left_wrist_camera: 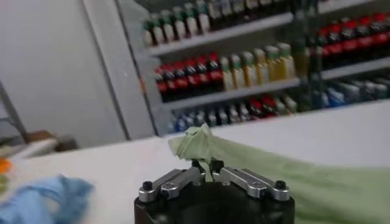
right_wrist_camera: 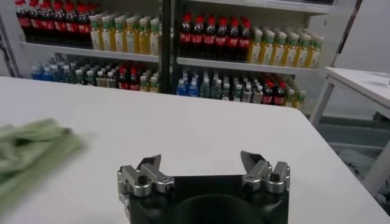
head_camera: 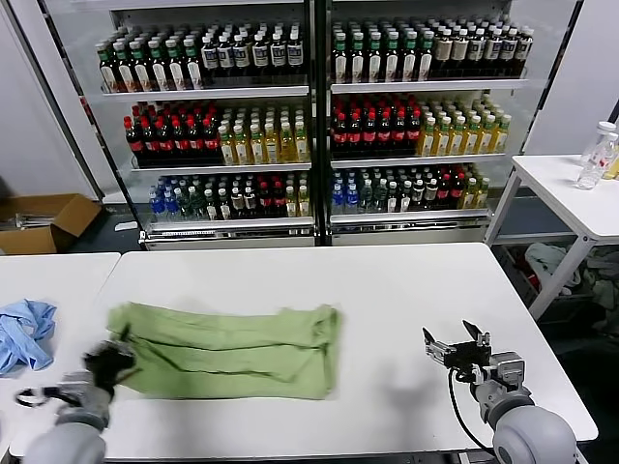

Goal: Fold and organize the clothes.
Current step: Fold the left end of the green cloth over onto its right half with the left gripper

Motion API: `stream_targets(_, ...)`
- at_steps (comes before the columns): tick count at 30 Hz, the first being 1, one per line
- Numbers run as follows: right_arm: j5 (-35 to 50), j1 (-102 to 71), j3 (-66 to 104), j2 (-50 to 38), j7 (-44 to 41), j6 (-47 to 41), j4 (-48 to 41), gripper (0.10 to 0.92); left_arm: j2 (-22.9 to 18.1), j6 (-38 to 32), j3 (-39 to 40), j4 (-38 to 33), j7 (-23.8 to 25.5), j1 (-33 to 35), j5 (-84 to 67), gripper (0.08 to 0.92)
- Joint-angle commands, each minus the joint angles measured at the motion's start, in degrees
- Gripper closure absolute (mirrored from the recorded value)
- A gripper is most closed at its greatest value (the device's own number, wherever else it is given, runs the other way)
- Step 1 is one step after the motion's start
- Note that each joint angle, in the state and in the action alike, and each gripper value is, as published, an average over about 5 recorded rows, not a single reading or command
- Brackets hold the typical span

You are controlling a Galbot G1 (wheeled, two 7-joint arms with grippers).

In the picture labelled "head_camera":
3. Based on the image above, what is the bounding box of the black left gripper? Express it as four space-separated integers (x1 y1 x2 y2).
82 324 139 389

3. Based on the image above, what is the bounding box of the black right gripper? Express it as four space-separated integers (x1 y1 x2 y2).
422 319 493 377

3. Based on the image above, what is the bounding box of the light green polo shirt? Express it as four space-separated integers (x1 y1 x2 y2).
104 302 344 401

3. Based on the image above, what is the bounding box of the grey green clothes pile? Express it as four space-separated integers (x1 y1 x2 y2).
579 246 619 305

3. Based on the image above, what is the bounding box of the light blue crumpled garment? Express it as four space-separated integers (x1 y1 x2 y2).
0 298 58 378

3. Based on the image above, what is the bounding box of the drinks display cabinet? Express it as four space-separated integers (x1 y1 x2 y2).
38 0 320 252
316 0 586 247

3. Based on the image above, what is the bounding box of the white crumpled garment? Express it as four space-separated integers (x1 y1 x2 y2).
524 242 581 291

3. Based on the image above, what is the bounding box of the open brown cardboard box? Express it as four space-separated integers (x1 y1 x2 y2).
0 192 103 255

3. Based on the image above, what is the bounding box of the silver metal rails bundle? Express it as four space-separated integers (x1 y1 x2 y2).
14 211 57 230

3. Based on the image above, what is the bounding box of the white side table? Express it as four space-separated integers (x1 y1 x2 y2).
483 154 619 313

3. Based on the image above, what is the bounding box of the yellow juice bottle green label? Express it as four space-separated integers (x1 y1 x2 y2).
280 122 297 164
479 114 499 156
449 116 468 157
464 115 484 156
434 116 453 157
218 125 236 166
233 125 251 166
494 113 515 155
420 117 438 158
264 123 281 164
294 121 310 163
249 124 266 165

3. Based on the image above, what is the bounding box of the clear water bottle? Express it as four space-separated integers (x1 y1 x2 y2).
575 132 619 190

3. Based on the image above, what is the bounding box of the open glass cabinet door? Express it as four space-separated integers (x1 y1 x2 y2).
7 0 144 233
487 0 587 218

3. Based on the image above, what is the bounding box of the yellow drink bottle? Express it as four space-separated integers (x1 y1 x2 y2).
602 144 619 183

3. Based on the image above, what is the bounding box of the tall clear bottle white cap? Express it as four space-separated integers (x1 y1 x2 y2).
579 122 616 168

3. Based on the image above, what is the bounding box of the dark tea bottle green cap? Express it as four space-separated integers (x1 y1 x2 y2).
132 42 153 93
418 31 437 81
184 39 203 91
366 32 385 83
332 33 350 84
114 42 135 94
401 31 420 82
383 32 402 83
166 40 187 92
98 43 119 95
349 33 368 84
149 41 169 93

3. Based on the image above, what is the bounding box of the dark drink bottle blue label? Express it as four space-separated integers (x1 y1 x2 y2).
486 28 504 77
233 35 252 77
201 37 220 78
251 34 270 77
502 27 520 76
469 28 487 77
286 31 305 76
268 32 287 76
218 36 236 78
517 27 535 76

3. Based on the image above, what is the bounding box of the dark drink bottle beige label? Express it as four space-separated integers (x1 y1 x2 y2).
435 28 454 79
452 28 470 78

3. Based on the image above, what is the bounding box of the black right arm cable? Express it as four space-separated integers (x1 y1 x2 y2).
447 366 499 451

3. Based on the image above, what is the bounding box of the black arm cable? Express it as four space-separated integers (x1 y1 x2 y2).
14 385 62 408
447 366 499 451

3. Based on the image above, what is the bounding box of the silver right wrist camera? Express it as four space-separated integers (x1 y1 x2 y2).
491 351 527 389

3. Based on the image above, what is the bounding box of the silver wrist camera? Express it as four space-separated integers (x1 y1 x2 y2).
491 351 527 389
56 372 94 403

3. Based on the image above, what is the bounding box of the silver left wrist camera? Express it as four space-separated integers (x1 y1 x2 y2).
56 372 94 403

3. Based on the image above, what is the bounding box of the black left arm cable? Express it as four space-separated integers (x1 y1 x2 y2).
14 385 62 408

